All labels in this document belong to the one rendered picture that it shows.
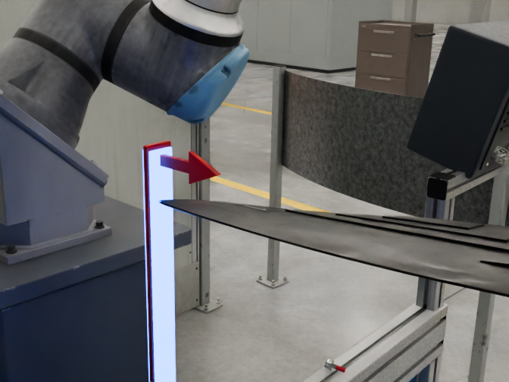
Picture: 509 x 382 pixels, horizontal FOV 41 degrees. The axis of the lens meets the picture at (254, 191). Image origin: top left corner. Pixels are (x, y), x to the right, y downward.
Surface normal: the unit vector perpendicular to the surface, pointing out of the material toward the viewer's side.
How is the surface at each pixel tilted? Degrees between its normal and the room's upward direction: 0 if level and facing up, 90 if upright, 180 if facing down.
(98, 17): 70
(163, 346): 90
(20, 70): 46
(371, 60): 90
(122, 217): 0
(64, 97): 77
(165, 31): 91
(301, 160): 90
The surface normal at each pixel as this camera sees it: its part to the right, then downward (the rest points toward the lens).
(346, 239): 0.07, -0.97
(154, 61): -0.37, 0.28
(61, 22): 0.08, -0.22
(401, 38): -0.67, 0.21
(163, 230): 0.76, 0.21
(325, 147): -0.83, 0.14
